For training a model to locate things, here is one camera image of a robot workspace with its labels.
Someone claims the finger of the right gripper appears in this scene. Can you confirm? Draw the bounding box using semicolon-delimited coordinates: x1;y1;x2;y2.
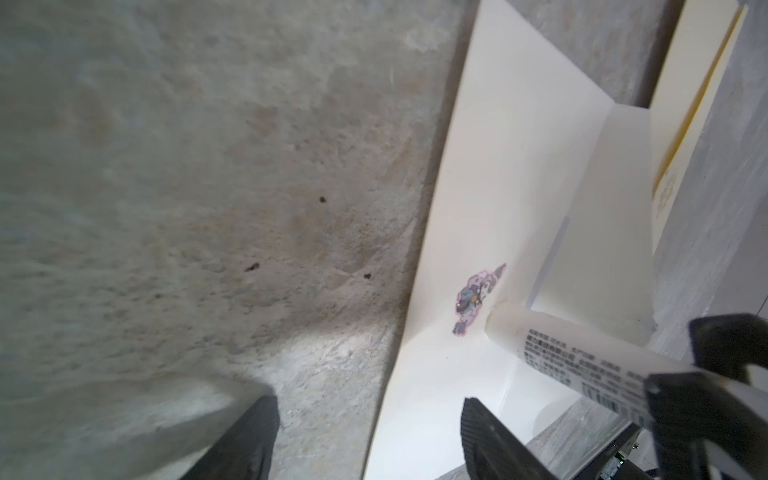
688;313;767;381
644;372;767;479

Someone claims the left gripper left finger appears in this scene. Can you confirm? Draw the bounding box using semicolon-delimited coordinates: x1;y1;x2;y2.
181;395;280;480

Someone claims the yellow manila envelope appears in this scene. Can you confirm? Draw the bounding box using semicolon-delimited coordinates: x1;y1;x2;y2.
650;1;748;246

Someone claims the cream white envelope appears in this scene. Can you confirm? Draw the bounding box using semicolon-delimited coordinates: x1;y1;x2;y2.
365;1;655;479

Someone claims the holographic sticker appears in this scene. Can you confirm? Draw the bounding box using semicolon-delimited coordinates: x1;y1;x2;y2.
452;263;507;336

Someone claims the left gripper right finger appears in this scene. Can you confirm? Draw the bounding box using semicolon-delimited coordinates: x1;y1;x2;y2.
460;398;556;480

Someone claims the white glue stick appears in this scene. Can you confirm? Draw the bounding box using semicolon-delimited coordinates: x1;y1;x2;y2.
486;303;733;439

